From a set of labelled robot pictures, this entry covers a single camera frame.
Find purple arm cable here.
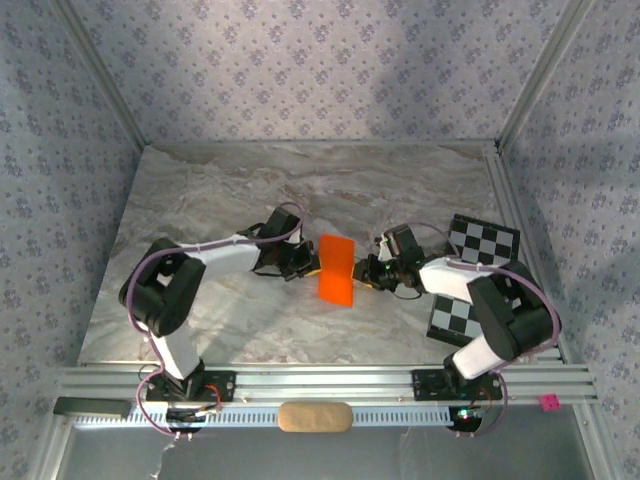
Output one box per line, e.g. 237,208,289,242
409,222,561,439
127,201,307,441

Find tan oval cork pad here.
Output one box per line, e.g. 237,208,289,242
277,401,354,434

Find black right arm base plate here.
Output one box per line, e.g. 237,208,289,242
412,368,504,402

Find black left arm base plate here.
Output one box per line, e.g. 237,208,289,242
145,370,237,404

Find aluminium side rail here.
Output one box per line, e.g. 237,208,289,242
482,152,569,364

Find orange cloth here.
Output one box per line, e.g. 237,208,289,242
317,233,357,308

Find black grey checkerboard panel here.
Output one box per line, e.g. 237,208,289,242
425,213,521,346

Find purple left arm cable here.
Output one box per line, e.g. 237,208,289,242
127,201,307,441

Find long aluminium profile rail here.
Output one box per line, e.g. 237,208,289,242
55,364,599,405

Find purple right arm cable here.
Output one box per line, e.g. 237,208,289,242
409,222,561,439

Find controller board with green light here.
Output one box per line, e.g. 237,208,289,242
447,405,486,431

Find aluminium frame post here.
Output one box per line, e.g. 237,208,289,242
497,0,596,147

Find white slotted cable duct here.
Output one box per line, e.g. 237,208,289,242
74,403,456,429

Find flat black bar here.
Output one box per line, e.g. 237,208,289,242
53,397,130,420

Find controller board with wires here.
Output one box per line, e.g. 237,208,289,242
164,405,224,434

